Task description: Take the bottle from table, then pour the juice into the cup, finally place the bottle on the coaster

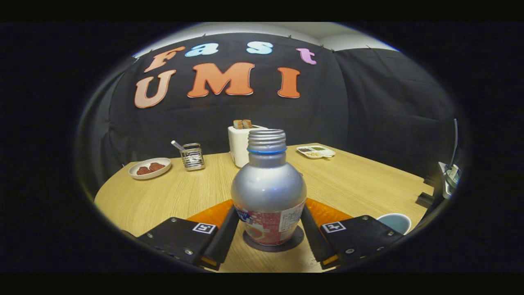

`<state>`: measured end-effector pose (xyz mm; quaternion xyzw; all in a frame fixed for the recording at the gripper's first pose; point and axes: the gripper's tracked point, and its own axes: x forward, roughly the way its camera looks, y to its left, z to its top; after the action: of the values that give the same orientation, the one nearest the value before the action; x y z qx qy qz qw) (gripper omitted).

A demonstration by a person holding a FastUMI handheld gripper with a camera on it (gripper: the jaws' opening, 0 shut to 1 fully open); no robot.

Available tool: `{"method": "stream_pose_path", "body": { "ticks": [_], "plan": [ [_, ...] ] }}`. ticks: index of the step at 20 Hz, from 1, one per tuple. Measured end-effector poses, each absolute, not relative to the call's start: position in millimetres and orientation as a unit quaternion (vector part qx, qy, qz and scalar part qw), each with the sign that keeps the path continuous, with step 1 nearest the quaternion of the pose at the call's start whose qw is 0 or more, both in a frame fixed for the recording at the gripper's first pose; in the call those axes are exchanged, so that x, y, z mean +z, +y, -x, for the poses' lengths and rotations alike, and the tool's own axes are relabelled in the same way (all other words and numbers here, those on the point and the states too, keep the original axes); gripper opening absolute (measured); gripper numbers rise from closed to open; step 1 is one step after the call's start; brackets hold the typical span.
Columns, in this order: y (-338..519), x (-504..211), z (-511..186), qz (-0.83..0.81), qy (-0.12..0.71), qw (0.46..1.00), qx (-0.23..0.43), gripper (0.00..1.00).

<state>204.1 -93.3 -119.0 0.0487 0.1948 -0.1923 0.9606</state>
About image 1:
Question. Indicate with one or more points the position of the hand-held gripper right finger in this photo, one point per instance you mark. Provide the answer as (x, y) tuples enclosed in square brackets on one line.
[(313, 241)]

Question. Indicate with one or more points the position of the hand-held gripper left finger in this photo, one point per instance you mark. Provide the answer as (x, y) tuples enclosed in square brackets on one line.
[(225, 241)]

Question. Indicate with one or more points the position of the dark round coaster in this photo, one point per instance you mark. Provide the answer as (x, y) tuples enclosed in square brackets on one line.
[(248, 241)]

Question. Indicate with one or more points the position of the silver juice bottle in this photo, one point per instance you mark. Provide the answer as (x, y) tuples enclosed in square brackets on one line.
[(268, 184)]

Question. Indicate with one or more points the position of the white cup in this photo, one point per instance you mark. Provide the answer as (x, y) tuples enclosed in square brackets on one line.
[(395, 221)]

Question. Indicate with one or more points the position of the wooden table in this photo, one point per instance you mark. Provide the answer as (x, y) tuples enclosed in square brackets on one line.
[(163, 196)]

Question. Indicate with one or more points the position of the white divided tray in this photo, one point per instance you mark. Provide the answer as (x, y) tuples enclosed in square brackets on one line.
[(315, 151)]

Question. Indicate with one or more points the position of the white toaster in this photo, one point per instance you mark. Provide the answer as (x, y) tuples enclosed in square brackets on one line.
[(237, 143)]

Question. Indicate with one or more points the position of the brown food piece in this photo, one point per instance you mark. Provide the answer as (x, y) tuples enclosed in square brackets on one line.
[(156, 166), (143, 170)]

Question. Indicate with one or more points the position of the metal utensil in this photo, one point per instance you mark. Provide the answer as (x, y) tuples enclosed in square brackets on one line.
[(177, 145)]

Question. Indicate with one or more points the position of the white oval plate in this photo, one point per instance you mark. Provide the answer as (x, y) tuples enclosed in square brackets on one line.
[(135, 172)]

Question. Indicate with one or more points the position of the toast slices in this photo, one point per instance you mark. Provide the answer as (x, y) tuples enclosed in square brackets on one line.
[(242, 123)]

